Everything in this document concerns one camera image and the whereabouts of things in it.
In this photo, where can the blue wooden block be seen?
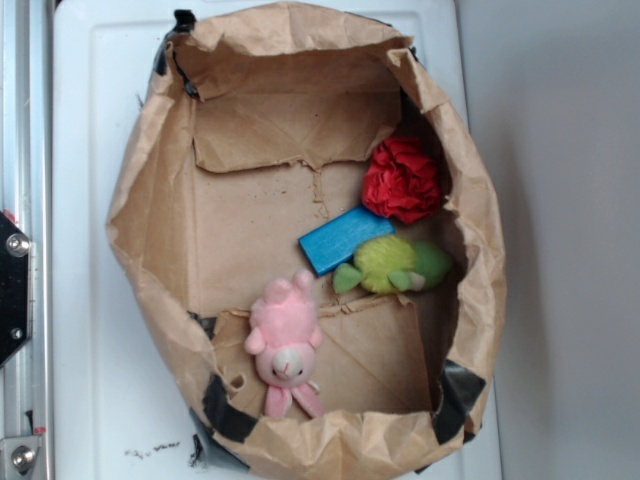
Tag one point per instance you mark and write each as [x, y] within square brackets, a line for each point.
[335, 242]

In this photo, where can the green plush toy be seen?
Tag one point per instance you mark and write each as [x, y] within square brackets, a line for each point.
[390, 264]

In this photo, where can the brown paper bag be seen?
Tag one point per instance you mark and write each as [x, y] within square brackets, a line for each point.
[256, 129]

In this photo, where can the pink plush toy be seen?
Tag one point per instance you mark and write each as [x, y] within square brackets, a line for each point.
[284, 337]

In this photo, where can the white plastic tray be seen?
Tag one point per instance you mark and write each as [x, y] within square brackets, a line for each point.
[117, 411]

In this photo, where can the black mounting plate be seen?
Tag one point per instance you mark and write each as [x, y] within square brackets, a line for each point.
[16, 292]

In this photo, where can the aluminium frame rail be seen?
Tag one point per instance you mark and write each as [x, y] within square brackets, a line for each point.
[26, 140]

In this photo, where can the silver corner bracket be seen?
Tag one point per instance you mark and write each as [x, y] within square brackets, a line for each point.
[19, 456]

